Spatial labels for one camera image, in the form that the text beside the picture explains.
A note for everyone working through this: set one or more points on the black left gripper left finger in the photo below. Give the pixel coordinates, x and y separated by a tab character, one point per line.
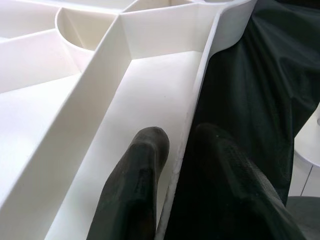
132	187

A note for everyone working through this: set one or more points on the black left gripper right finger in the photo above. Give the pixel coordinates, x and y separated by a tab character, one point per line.
225	195

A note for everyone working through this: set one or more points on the white plastic children table top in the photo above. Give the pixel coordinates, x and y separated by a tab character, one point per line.
150	87

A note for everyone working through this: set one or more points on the black tablecloth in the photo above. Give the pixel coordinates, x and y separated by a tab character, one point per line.
250	87

